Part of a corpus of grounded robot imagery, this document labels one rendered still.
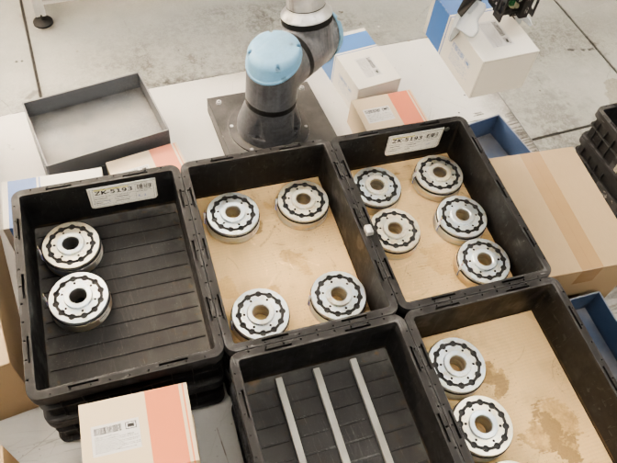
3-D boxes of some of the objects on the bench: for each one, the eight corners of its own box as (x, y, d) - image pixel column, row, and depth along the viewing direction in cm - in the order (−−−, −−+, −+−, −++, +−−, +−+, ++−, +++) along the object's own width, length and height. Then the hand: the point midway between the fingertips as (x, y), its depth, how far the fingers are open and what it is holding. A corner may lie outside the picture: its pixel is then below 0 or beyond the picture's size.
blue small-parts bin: (458, 200, 155) (467, 182, 149) (424, 155, 162) (431, 136, 156) (525, 175, 161) (536, 156, 155) (489, 132, 168) (499, 113, 162)
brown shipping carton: (461, 203, 155) (482, 159, 141) (544, 190, 159) (573, 146, 146) (513, 316, 139) (543, 278, 126) (604, 298, 143) (642, 259, 130)
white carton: (319, 63, 177) (323, 37, 169) (358, 54, 180) (364, 28, 173) (353, 115, 167) (358, 89, 160) (394, 104, 171) (401, 77, 163)
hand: (480, 32), depth 126 cm, fingers closed on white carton, 14 cm apart
